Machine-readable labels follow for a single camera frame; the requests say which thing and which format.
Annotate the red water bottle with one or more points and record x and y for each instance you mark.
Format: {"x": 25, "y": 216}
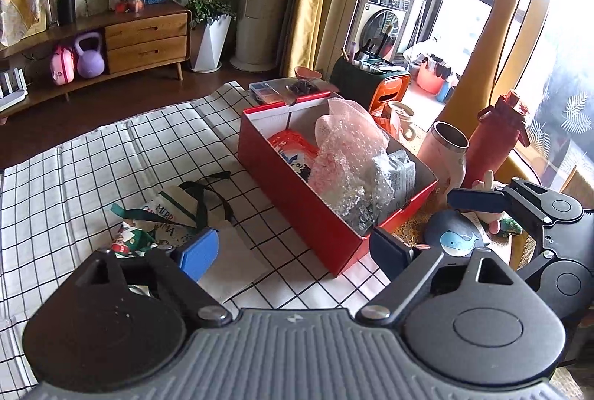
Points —
{"x": 500, "y": 127}

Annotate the christmas tote bag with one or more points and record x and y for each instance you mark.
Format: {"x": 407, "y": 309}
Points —
{"x": 174, "y": 217}

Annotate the clear bubble wrap sheet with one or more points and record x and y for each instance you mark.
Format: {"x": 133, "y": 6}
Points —
{"x": 363, "y": 191}

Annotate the pink bubble wrap bag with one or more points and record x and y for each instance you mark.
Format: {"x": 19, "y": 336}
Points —
{"x": 350, "y": 129}

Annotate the red cardboard box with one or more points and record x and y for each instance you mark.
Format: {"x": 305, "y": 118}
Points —
{"x": 336, "y": 245}

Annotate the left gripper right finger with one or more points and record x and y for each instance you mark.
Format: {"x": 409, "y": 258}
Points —
{"x": 409, "y": 270}

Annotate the white checkered tablecloth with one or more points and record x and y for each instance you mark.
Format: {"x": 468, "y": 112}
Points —
{"x": 56, "y": 210}

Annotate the wooden tv sideboard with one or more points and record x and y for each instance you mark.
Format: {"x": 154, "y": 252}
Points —
{"x": 157, "y": 35}

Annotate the pink toy case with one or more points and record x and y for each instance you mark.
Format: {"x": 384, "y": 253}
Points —
{"x": 62, "y": 66}

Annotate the white wifi router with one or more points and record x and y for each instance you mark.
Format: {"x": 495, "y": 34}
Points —
{"x": 13, "y": 88}

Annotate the purple kettlebell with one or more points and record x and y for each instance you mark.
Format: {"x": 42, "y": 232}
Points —
{"x": 90, "y": 62}

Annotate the pink steel tumbler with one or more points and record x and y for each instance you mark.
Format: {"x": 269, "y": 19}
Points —
{"x": 443, "y": 151}

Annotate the washing machine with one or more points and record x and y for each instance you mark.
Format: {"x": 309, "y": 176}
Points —
{"x": 377, "y": 25}

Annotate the white printed paper sheet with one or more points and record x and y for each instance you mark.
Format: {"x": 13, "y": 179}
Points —
{"x": 235, "y": 268}

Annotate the red plastic snack bag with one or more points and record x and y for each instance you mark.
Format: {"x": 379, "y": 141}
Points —
{"x": 297, "y": 152}

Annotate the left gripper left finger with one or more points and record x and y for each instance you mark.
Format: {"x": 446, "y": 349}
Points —
{"x": 173, "y": 275}

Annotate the giraffe plush toy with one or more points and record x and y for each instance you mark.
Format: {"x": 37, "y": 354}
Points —
{"x": 473, "y": 92}

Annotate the black cylinder speaker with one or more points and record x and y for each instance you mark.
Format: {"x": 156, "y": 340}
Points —
{"x": 65, "y": 11}

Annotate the whale sticker round object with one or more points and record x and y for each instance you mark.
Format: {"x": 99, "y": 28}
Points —
{"x": 454, "y": 233}

